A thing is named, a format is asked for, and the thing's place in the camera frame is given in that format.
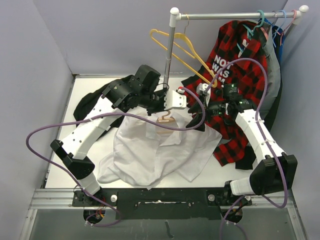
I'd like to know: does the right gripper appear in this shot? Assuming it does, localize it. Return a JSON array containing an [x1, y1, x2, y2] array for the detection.
[[185, 94, 229, 131]]

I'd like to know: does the beige plastic hanger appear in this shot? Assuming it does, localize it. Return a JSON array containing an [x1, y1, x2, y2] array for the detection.
[[156, 110, 176, 135]]

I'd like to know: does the white shirt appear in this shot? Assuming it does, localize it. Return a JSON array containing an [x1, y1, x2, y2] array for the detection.
[[97, 112, 222, 188]]

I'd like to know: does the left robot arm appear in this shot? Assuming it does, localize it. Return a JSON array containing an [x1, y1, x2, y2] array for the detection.
[[50, 64, 169, 206]]

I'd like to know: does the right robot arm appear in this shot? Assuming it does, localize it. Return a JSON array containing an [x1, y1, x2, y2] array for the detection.
[[190, 83, 298, 205]]

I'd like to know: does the red black plaid shirt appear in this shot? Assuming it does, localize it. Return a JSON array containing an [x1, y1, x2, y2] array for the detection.
[[181, 20, 270, 167]]

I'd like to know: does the yellow plastic hanger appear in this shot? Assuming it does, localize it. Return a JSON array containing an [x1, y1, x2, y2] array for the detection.
[[149, 18, 218, 88]]

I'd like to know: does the teal hanger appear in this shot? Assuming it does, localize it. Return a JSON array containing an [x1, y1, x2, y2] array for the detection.
[[236, 10, 265, 56]]

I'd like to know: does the pink hanger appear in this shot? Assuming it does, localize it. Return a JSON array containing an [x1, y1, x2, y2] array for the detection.
[[279, 9, 298, 46]]

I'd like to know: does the blue hanger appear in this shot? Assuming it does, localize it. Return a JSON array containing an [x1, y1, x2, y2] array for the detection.
[[271, 9, 288, 48]]

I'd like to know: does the black hanging garment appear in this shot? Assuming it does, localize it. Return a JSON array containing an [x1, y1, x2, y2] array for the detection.
[[235, 72, 283, 170]]

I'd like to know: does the metal clothes rack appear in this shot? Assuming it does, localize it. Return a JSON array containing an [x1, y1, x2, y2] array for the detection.
[[155, 4, 310, 112]]

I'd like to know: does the grey garment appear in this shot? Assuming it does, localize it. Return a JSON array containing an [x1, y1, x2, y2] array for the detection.
[[254, 22, 281, 123]]

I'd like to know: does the blue garment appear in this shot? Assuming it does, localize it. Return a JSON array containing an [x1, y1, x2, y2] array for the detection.
[[263, 18, 285, 63]]

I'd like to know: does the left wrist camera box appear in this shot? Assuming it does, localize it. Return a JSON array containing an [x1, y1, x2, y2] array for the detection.
[[164, 88, 187, 111]]

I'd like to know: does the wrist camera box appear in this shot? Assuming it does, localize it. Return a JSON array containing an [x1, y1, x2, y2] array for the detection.
[[196, 83, 211, 102], [164, 88, 187, 111]]

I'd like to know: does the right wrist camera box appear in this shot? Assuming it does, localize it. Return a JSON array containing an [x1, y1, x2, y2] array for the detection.
[[196, 83, 211, 102]]

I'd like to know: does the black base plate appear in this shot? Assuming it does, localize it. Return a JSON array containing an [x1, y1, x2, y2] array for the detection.
[[71, 186, 252, 223]]

